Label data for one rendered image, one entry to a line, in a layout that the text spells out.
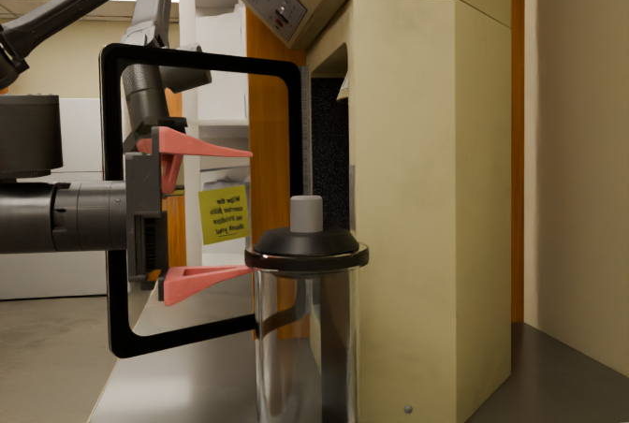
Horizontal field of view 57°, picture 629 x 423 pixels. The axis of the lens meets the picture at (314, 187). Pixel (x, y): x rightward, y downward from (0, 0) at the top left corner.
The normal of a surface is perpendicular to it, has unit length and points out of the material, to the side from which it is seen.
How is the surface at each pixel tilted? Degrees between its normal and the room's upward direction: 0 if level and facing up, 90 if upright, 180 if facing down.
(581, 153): 90
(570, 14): 90
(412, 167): 90
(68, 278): 90
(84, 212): 82
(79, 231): 109
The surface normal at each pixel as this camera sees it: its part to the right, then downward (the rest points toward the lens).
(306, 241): -0.04, -0.55
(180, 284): 0.51, 0.03
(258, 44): 0.17, 0.05
